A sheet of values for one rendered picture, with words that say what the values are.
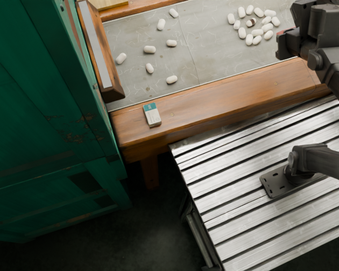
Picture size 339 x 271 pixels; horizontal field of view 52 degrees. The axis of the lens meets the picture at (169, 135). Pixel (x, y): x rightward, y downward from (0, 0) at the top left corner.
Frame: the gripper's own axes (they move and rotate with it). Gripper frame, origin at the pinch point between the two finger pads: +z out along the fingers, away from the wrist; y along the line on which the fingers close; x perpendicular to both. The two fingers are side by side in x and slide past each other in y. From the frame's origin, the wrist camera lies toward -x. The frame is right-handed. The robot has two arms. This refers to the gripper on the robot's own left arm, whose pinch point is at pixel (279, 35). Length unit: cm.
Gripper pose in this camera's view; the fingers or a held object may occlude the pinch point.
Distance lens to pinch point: 103.2
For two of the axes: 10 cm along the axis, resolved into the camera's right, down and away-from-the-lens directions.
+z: -2.5, -4.6, 8.6
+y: -9.5, 2.9, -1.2
